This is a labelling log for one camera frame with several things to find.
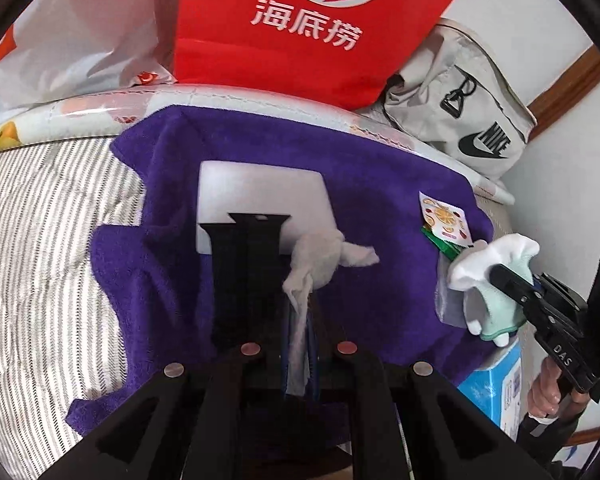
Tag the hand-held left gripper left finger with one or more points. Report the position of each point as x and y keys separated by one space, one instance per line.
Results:
x=267 y=375

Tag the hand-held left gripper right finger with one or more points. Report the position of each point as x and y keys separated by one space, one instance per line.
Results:
x=316 y=365

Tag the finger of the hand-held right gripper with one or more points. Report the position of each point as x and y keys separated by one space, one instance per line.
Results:
x=510 y=282

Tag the mint green and white glove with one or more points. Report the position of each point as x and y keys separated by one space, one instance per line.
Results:
x=480 y=265

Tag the green snack packet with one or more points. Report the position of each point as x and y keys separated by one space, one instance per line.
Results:
x=437 y=241

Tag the fruit print packet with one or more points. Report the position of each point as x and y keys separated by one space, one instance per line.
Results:
x=445 y=217

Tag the white tissue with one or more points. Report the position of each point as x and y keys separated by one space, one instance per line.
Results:
x=320 y=260

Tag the person's right forearm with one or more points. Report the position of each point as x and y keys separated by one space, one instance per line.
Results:
x=550 y=435

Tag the person's right hand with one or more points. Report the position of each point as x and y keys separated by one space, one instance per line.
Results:
x=545 y=390

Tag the blue tissue pack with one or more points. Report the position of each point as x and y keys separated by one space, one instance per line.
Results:
x=490 y=390

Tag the purple towel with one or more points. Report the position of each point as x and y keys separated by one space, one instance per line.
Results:
x=380 y=170

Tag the grey bag with black logo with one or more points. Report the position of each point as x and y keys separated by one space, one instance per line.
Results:
x=430 y=105

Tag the striped mattress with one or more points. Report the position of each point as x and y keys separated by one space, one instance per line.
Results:
x=30 y=235

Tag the red paper bag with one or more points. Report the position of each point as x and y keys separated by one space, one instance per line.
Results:
x=280 y=75

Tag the fruit print plastic sheet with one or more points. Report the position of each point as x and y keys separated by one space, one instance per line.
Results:
x=80 y=110

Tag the white plastic bag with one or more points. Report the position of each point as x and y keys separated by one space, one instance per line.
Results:
x=80 y=50

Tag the wooden wall trim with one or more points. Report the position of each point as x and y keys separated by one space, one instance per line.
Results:
x=570 y=85

